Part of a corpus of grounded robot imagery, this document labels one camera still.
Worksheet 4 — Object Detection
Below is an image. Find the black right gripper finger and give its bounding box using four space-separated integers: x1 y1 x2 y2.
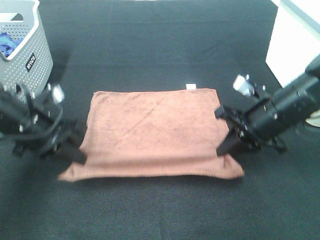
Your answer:
216 129 238 156
214 105 226 119

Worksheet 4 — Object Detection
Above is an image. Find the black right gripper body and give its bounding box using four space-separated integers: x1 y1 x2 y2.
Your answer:
224 90 287 153

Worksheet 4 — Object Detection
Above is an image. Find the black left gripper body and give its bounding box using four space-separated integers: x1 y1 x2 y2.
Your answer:
13 104 80 159

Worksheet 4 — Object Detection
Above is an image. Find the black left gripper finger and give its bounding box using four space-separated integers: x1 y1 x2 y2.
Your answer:
59 142 87 165

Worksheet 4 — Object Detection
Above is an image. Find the brown microfibre towel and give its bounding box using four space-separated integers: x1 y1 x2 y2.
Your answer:
59 88 245 182

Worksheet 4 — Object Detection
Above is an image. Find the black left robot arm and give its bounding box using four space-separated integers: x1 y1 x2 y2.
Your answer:
0 83 87 165

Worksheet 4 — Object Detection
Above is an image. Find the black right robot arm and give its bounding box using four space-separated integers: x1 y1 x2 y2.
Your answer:
214 56 320 156

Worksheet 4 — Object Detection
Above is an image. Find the grey perforated laundry basket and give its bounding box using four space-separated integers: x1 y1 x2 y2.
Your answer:
0 0 53 96

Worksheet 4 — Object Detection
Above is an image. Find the white plastic bin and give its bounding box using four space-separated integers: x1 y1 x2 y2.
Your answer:
265 0 320 88

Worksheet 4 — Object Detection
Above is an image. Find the blue cloth in basket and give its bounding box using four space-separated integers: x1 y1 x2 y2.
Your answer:
0 32 22 58

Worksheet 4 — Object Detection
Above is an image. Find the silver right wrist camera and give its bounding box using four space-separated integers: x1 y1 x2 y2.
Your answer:
232 74 255 97

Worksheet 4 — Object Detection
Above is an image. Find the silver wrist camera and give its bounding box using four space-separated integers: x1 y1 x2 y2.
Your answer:
47 83 65 104
232 74 255 97

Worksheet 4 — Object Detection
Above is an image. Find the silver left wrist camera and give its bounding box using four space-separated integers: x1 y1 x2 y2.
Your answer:
47 83 65 104

